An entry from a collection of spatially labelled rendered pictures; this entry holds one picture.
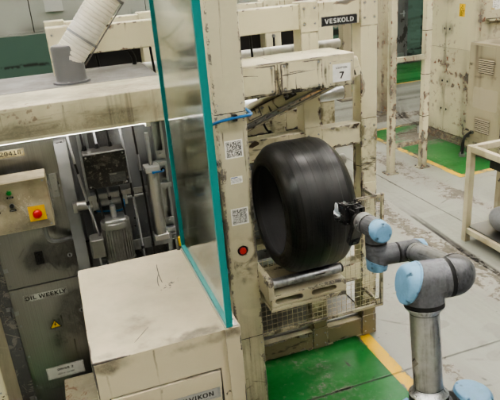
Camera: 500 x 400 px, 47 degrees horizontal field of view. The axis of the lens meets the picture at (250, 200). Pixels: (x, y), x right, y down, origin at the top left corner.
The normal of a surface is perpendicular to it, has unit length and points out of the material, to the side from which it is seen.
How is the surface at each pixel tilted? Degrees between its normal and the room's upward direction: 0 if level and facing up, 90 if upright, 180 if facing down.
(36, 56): 90
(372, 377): 0
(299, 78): 90
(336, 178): 52
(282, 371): 0
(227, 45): 90
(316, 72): 90
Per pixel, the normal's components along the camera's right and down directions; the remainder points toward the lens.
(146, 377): 0.33, 0.33
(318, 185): 0.22, -0.28
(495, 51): -0.94, 0.19
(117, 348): -0.07, -0.93
